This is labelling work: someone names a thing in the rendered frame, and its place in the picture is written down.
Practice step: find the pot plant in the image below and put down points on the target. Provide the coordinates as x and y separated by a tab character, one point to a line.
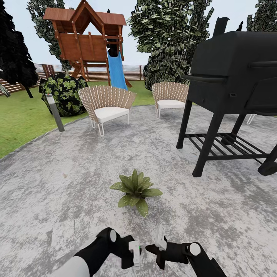
136	188

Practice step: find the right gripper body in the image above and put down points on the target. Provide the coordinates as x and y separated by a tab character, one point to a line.
163	255

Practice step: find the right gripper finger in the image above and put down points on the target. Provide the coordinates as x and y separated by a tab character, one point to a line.
151	246
152	250

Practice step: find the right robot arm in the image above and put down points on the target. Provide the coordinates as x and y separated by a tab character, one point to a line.
184	253

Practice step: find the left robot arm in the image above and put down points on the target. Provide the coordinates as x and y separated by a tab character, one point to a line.
95	251

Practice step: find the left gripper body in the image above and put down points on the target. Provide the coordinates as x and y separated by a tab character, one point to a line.
125	254

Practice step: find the charcoal grill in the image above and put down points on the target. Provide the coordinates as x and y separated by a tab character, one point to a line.
232	73

